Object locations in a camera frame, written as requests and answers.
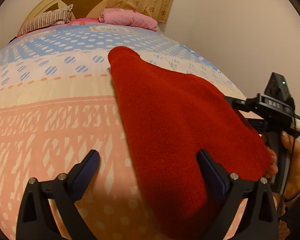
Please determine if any red knitted sweater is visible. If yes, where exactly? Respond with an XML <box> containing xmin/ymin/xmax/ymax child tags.
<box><xmin>108</xmin><ymin>47</ymin><xmax>271</xmax><ymax>239</ymax></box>

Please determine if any dark jacket forearm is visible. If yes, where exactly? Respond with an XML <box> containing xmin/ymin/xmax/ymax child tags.
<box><xmin>277</xmin><ymin>166</ymin><xmax>300</xmax><ymax>240</ymax></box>

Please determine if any person's right hand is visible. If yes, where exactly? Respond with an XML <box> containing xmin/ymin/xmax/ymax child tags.
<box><xmin>264</xmin><ymin>131</ymin><xmax>300</xmax><ymax>202</ymax></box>

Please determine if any polka dot bed cover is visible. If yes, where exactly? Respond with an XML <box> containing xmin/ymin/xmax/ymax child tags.
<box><xmin>0</xmin><ymin>21</ymin><xmax>243</xmax><ymax>239</ymax></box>

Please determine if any pink folded blanket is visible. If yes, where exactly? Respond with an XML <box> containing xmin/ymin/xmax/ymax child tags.
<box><xmin>98</xmin><ymin>8</ymin><xmax>158</xmax><ymax>31</ymax></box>

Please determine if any cream wooden headboard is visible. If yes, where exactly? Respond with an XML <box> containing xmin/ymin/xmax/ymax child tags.
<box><xmin>24</xmin><ymin>0</ymin><xmax>109</xmax><ymax>23</ymax></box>

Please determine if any striped pillow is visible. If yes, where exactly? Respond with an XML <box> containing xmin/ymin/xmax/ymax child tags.
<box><xmin>18</xmin><ymin>4</ymin><xmax>74</xmax><ymax>36</ymax></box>

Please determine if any black camera box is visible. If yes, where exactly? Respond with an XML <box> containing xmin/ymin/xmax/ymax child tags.
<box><xmin>264</xmin><ymin>72</ymin><xmax>295</xmax><ymax>110</ymax></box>

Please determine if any black cable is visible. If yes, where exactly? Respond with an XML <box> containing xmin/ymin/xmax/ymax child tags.
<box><xmin>277</xmin><ymin>100</ymin><xmax>298</xmax><ymax>210</ymax></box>

